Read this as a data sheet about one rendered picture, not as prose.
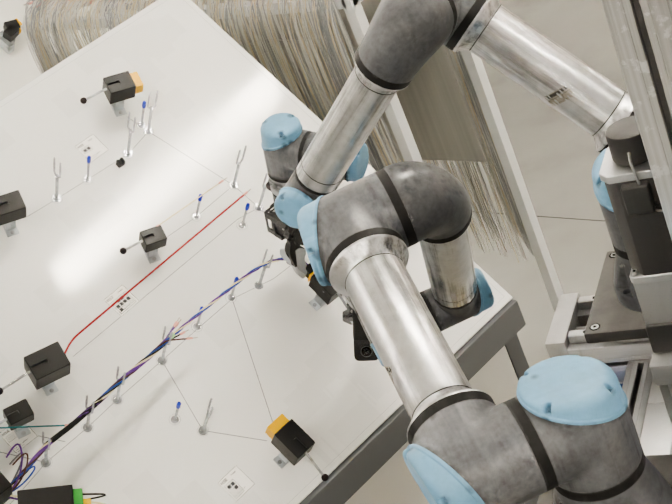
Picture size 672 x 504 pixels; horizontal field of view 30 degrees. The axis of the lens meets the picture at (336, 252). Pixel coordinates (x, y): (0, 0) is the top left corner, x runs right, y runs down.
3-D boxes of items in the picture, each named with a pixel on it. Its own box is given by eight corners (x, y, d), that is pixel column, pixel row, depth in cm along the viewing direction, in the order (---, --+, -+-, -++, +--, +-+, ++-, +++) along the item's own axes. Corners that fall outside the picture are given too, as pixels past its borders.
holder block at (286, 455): (311, 499, 231) (322, 482, 222) (265, 452, 233) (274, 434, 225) (328, 483, 233) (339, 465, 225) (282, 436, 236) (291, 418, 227)
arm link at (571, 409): (661, 465, 147) (632, 376, 141) (558, 514, 147) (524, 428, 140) (618, 412, 158) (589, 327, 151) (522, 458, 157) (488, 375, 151)
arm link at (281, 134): (293, 140, 219) (250, 132, 222) (301, 187, 226) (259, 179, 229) (311, 113, 224) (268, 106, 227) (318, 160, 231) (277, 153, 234)
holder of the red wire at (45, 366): (-10, 396, 228) (-12, 373, 219) (57, 364, 233) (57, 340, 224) (3, 419, 226) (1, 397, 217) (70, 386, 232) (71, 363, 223)
